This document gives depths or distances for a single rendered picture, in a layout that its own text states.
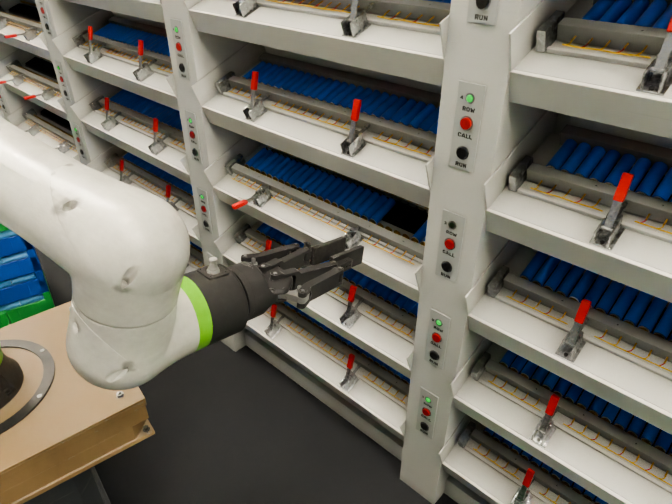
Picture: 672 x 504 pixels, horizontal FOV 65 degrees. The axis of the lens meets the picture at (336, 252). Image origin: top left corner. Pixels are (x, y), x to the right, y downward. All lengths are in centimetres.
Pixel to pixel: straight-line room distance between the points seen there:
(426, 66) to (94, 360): 56
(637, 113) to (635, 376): 37
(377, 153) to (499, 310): 33
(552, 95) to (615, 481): 60
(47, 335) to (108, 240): 75
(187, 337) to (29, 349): 63
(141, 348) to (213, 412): 92
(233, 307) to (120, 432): 47
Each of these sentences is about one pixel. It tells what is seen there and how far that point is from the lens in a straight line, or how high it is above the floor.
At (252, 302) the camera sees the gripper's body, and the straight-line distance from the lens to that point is 67.
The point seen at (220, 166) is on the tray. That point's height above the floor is 58.
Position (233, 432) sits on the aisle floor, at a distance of 142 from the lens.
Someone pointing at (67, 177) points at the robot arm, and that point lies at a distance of 54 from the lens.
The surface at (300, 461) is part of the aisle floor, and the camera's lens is 135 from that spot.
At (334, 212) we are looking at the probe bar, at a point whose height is 58.
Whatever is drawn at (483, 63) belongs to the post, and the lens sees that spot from 74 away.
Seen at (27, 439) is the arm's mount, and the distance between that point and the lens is 104.
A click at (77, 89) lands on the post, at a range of 188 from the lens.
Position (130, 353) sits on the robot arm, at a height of 73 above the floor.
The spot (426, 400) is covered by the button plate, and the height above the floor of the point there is 30.
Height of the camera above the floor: 110
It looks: 33 degrees down
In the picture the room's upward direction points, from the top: straight up
